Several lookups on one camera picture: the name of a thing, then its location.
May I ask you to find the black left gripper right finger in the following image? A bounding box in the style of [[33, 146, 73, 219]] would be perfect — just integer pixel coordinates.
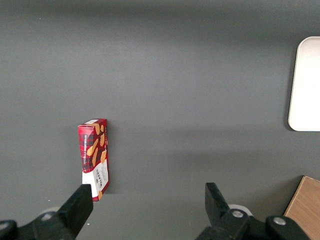
[[197, 182, 251, 240]]

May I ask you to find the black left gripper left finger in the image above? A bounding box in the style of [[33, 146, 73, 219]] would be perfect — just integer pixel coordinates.
[[18, 183, 94, 240]]

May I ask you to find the beige rectangular tray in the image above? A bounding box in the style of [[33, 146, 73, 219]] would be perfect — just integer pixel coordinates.
[[287, 36, 320, 132]]

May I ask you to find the red shortbread cookie box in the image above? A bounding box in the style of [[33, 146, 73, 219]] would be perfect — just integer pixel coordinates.
[[77, 118, 110, 203]]

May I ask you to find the wooden drawer cabinet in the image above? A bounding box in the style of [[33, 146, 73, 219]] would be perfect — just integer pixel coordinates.
[[283, 175, 320, 240]]

